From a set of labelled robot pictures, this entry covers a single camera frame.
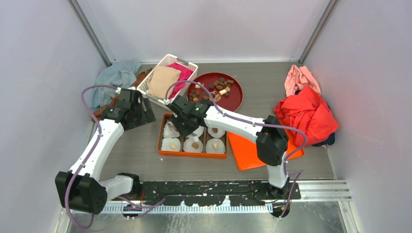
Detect orange chocolate box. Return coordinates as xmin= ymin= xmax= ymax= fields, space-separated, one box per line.
xmin=157 ymin=113 xmax=229 ymax=159

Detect orange box lid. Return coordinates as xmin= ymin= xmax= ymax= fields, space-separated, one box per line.
xmin=228 ymin=130 xmax=305 ymax=171

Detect silver tongs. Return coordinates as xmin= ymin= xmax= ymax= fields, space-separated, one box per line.
xmin=188 ymin=133 xmax=200 ymax=142

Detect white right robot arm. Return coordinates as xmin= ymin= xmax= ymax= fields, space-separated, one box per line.
xmin=166 ymin=96 xmax=290 ymax=200

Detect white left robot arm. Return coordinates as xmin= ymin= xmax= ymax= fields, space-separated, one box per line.
xmin=55 ymin=88 xmax=155 ymax=215

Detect white paper cup back middle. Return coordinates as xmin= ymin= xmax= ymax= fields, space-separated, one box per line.
xmin=188 ymin=126 xmax=204 ymax=138

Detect white paper cup back left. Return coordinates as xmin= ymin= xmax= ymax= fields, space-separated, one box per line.
xmin=163 ymin=121 xmax=180 ymax=138

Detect brown plastic insert tray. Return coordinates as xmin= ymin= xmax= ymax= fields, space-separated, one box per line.
xmin=157 ymin=114 xmax=228 ymax=159

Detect white plastic basket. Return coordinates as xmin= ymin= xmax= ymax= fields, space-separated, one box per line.
xmin=137 ymin=54 xmax=198 ymax=109

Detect white paper cup front middle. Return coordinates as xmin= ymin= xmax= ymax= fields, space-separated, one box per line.
xmin=183 ymin=138 xmax=203 ymax=153

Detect white paper cup back right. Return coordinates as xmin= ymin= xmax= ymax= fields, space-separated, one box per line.
xmin=207 ymin=127 xmax=226 ymax=138

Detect brown cloth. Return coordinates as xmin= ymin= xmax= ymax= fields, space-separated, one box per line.
xmin=92 ymin=68 xmax=153 ymax=122

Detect light blue cloth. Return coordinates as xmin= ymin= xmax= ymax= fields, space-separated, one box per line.
xmin=90 ymin=60 xmax=141 ymax=111

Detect white paper cup front right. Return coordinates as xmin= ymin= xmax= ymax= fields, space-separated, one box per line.
xmin=206 ymin=138 xmax=225 ymax=154

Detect pink cloth in basket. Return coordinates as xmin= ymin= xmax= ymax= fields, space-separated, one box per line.
xmin=167 ymin=62 xmax=193 ymax=100

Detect beige cloth pouch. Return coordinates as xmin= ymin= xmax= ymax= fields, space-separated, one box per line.
xmin=148 ymin=66 xmax=181 ymax=100

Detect dark red round tray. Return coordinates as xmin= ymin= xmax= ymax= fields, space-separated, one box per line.
xmin=185 ymin=72 xmax=243 ymax=112

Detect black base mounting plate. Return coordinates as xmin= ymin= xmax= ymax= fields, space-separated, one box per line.
xmin=122 ymin=181 xmax=301 ymax=207

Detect salmon pink cloth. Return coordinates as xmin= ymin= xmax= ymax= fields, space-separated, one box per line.
xmin=284 ymin=65 xmax=321 ymax=97

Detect red cloth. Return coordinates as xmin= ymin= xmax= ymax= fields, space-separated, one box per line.
xmin=274 ymin=86 xmax=339 ymax=146

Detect dark blue cloth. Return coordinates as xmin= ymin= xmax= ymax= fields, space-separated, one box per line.
xmin=312 ymin=133 xmax=335 ymax=147

